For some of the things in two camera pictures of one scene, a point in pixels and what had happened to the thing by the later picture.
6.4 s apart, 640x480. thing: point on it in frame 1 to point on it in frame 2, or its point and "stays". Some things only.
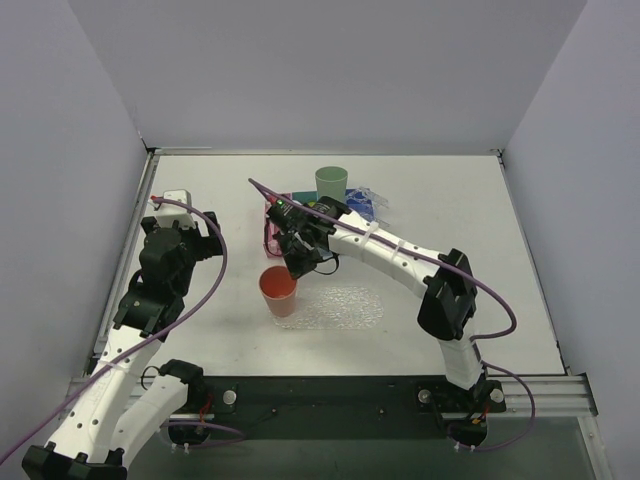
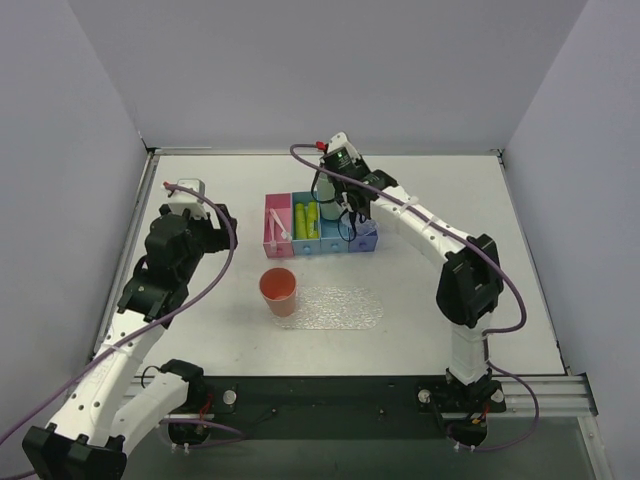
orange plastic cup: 278,289 stays
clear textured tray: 334,307 stays
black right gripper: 300,257 to 350,201
